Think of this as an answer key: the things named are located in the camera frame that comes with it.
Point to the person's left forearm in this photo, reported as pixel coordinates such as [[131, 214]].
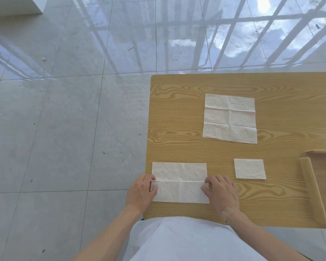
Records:
[[108, 236]]

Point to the person's right hand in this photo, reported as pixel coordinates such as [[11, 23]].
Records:
[[222, 194]]

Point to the person's left hand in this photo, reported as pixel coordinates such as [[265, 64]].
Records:
[[140, 192]]

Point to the wooden tray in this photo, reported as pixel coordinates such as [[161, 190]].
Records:
[[312, 182]]

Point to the person's right forearm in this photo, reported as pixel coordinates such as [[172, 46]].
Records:
[[260, 241]]

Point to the beige adhesive bandage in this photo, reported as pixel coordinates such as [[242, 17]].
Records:
[[227, 213]]

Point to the white shirt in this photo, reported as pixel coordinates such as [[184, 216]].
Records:
[[193, 241]]

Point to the white paper napkin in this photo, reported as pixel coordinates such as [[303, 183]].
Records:
[[250, 169], [190, 171], [229, 118]]

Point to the white square pillar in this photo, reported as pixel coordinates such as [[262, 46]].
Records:
[[11, 5]]

